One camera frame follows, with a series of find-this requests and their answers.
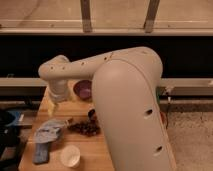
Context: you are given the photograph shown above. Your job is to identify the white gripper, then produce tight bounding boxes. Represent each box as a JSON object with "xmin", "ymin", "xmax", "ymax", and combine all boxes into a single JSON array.
[{"xmin": 47, "ymin": 80, "xmax": 70, "ymax": 116}]

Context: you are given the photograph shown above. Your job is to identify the light blue grey towel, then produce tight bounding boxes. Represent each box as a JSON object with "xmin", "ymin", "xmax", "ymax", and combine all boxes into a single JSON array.
[{"xmin": 34, "ymin": 119, "xmax": 65, "ymax": 144}]

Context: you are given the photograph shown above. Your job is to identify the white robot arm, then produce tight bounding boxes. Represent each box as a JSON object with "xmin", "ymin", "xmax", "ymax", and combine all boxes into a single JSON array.
[{"xmin": 38, "ymin": 47, "xmax": 176, "ymax": 171}]

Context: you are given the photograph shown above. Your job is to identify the small wooden block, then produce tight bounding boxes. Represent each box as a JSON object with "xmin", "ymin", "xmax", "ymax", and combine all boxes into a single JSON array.
[{"xmin": 66, "ymin": 118, "xmax": 73, "ymax": 125}]

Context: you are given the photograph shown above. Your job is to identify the purple bowl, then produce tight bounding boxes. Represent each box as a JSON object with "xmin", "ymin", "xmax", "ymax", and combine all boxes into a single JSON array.
[{"xmin": 73, "ymin": 80, "xmax": 92, "ymax": 100}]

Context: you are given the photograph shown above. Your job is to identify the bunch of dark grapes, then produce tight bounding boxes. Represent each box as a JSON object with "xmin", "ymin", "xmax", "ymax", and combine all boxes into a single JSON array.
[{"xmin": 68, "ymin": 122, "xmax": 100, "ymax": 137}]

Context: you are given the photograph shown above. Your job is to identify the blue sponge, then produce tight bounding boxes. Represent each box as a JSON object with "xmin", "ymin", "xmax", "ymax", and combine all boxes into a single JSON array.
[{"xmin": 33, "ymin": 143, "xmax": 51, "ymax": 165}]

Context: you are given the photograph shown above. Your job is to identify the dark objects at left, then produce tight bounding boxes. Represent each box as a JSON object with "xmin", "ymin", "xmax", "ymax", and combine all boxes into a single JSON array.
[{"xmin": 0, "ymin": 109, "xmax": 21, "ymax": 171}]

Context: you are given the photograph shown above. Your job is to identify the orange red bowl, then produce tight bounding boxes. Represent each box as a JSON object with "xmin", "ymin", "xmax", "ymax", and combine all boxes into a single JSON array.
[{"xmin": 160, "ymin": 111, "xmax": 168, "ymax": 129}]

